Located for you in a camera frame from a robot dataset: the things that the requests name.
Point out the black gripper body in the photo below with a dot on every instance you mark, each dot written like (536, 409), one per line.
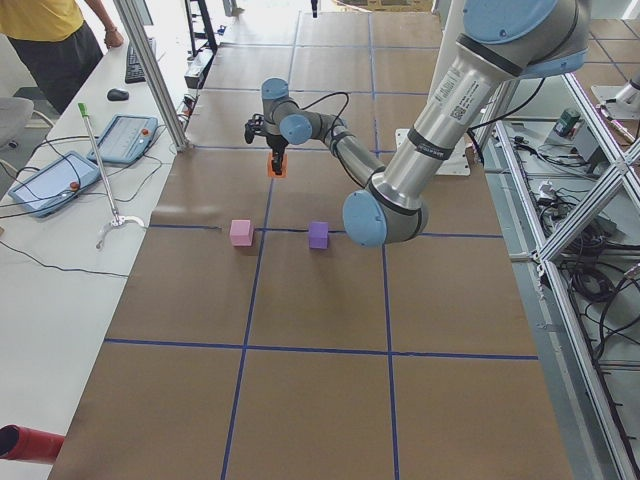
(275, 142)

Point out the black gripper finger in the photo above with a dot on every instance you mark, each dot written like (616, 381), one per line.
(281, 161)
(274, 162)

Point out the orange foam block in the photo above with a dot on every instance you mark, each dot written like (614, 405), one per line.
(278, 175)

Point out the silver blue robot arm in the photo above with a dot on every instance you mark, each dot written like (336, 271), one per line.
(500, 41)

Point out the pink foam block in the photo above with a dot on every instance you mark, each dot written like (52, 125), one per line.
(241, 233)

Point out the purple foam block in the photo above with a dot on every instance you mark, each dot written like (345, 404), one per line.
(318, 235)

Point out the blue teach pendant far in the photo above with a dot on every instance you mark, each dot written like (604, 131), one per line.
(126, 138)

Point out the blue teach pendant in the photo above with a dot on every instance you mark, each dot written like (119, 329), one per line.
(126, 138)
(55, 185)

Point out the black keyboard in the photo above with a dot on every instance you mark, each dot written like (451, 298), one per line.
(134, 72)

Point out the black computer mouse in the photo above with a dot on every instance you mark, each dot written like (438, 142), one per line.
(117, 95)

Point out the blue teach pendant near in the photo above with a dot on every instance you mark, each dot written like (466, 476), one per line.
(55, 185)

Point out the person in yellow shirt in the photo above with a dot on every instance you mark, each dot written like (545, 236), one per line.
(55, 43)

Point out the red cylinder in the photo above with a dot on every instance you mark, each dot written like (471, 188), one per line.
(20, 443)

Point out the aluminium frame post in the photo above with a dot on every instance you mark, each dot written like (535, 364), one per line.
(136, 33)

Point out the grabber stick green handle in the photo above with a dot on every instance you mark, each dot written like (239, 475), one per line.
(117, 220)

